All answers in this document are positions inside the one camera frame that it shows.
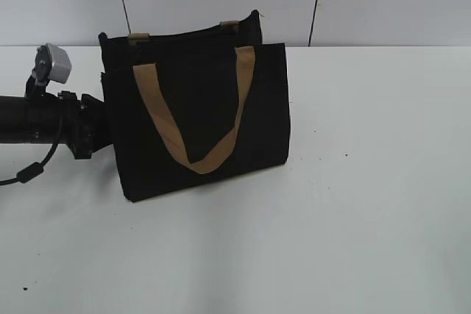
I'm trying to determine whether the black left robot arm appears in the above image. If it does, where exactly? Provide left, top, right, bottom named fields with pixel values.
left=1, top=91, right=112, bottom=160

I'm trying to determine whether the black canvas tote bag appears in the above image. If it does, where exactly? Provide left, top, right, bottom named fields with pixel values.
left=99, top=10, right=291, bottom=202

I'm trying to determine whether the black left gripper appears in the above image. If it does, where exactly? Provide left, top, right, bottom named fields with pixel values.
left=58, top=90, right=112, bottom=160

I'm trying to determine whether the black camera cable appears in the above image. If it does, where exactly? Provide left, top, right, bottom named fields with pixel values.
left=0, top=107, right=64, bottom=187

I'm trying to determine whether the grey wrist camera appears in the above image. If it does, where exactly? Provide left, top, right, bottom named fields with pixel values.
left=24, top=43, right=72, bottom=99

